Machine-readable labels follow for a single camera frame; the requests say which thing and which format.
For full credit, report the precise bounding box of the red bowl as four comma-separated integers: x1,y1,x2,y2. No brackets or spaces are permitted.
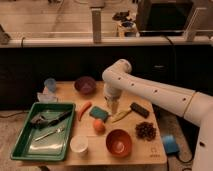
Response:
106,129,132,158

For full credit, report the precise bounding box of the green plastic tray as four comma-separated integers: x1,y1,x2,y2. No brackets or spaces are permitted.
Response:
10,102,76,162

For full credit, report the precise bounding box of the dark grape bunch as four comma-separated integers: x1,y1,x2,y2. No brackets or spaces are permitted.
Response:
135,122,156,141

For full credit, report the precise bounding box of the orange carrot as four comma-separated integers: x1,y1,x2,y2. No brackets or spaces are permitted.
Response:
77,101,92,121

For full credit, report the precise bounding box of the wooden board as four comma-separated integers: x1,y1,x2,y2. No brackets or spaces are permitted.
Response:
42,80,168,167

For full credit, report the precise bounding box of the teal sponge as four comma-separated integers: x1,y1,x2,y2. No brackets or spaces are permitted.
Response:
89,106,108,121

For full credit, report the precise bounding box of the black rectangular block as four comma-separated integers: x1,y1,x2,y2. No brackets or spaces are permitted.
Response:
130,102,149,118

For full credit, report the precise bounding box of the black monitor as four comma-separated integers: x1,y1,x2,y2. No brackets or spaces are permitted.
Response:
136,0,193,36

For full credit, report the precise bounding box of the white cup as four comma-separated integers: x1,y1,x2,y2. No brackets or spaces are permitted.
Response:
70,136,88,155

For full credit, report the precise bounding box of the clear plastic bag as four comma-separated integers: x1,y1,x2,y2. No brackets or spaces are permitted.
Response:
37,92,58,103

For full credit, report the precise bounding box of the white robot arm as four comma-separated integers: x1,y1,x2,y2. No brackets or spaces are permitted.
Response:
102,59,213,171

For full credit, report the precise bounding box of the purple bowl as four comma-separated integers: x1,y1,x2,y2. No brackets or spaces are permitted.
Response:
74,76,96,95

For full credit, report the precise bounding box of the yellow banana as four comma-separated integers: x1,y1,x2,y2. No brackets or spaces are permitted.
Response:
110,109,131,123

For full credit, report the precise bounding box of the metal spoon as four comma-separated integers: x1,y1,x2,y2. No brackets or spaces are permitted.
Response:
34,127,65,141

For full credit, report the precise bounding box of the orange fruit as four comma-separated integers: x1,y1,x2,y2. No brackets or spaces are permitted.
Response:
93,119,105,134

